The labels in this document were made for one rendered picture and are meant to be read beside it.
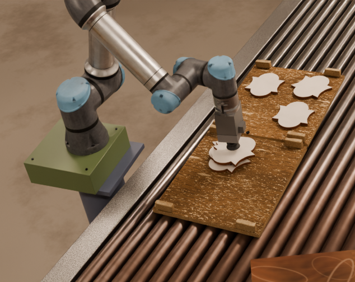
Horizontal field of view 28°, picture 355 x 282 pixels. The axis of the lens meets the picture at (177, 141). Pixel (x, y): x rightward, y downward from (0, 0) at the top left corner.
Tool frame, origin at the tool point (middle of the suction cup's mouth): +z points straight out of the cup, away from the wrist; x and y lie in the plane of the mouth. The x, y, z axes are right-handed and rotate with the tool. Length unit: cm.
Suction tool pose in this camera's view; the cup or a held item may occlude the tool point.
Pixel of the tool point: (233, 146)
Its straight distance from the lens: 222.3
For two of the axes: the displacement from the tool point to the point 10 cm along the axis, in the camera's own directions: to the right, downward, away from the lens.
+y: 3.0, -6.2, 7.2
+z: 1.7, 7.8, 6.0
